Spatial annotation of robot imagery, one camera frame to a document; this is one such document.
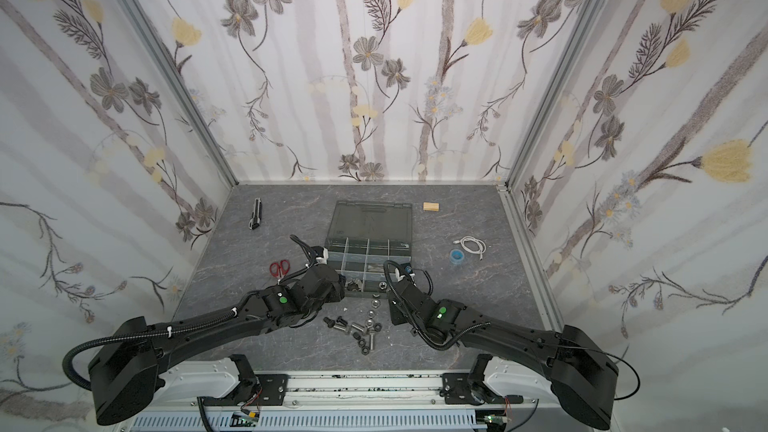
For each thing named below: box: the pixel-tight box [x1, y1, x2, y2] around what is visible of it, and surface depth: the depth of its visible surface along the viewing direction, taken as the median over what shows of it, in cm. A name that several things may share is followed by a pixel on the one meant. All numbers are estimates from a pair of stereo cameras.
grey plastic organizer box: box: [324, 200, 412, 297], surface depth 101 cm
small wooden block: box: [422, 202, 440, 212], surface depth 113 cm
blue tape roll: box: [449, 248, 465, 265], surface depth 100 cm
